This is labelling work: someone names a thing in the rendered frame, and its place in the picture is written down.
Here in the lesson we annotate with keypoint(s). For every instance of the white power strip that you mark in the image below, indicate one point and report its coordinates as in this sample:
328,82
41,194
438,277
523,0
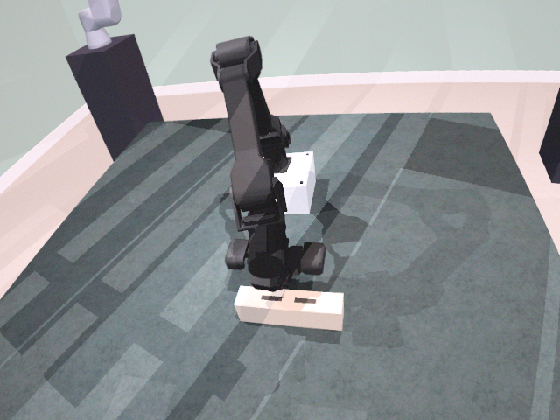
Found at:
299,308

